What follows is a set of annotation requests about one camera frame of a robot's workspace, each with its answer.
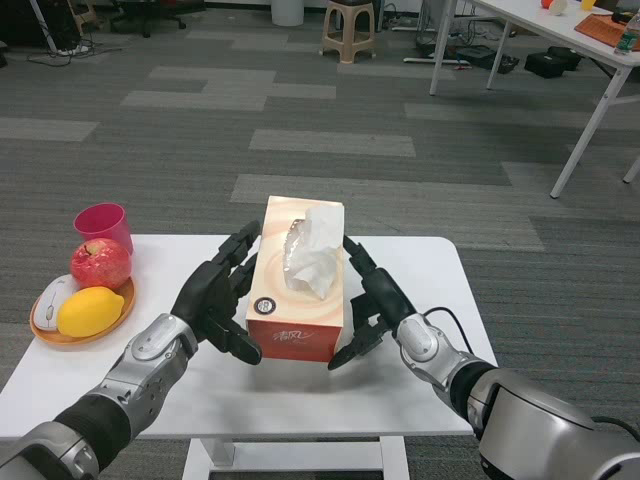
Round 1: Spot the white computer mouse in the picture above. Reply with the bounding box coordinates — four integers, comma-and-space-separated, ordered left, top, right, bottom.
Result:
33, 273, 81, 332

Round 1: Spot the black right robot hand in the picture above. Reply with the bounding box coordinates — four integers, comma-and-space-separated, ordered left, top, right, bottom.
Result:
327, 234, 420, 372

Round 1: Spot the orange round plate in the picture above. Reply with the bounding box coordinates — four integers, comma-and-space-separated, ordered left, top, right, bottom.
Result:
28, 275, 137, 346

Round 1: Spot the potted plant white pot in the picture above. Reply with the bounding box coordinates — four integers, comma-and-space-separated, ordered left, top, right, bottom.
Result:
270, 0, 305, 27

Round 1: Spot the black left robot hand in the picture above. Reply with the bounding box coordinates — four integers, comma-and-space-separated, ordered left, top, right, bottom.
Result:
169, 219, 264, 366

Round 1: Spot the yellow lemon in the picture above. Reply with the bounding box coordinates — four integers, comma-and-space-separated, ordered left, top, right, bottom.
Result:
55, 286, 126, 340

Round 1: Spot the black office chair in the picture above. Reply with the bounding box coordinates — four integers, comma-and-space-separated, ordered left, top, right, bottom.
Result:
108, 0, 187, 39

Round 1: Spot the black cabinet under desk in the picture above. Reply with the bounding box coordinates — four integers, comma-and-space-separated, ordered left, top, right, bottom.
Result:
0, 0, 83, 49

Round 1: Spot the small wooden stool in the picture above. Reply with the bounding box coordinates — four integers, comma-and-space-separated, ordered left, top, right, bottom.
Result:
68, 0, 100, 36

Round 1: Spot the beige plastic stool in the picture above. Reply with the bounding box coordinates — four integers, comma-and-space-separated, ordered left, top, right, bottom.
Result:
319, 0, 377, 65

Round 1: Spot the orange flat tray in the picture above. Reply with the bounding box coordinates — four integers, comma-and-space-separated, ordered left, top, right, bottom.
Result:
573, 13, 640, 51

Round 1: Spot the black flat case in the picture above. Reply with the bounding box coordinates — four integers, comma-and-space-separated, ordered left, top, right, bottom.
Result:
453, 44, 520, 75

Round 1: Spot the clear water bottle green label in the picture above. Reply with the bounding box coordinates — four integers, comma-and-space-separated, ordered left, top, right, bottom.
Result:
612, 12, 640, 57

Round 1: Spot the orange wood-print tissue box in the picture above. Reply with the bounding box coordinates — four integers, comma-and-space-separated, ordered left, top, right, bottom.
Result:
244, 194, 347, 364

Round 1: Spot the white table base frame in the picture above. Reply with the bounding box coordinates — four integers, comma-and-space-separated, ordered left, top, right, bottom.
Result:
182, 434, 411, 480

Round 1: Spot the white cluttered desk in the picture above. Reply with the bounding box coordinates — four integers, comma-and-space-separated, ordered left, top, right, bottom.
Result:
29, 0, 59, 53

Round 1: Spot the pink plastic cup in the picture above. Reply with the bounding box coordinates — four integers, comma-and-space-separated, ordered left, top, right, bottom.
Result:
73, 202, 135, 256

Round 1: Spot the red apple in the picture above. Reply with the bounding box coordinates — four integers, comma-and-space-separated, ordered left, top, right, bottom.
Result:
68, 238, 134, 291

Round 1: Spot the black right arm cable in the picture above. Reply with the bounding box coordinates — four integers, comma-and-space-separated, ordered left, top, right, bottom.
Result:
423, 306, 640, 431

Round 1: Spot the black soft bag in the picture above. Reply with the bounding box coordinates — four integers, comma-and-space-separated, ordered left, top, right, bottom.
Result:
523, 46, 583, 80

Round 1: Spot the large white office desk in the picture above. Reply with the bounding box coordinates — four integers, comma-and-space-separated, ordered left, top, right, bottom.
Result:
428, 0, 640, 200

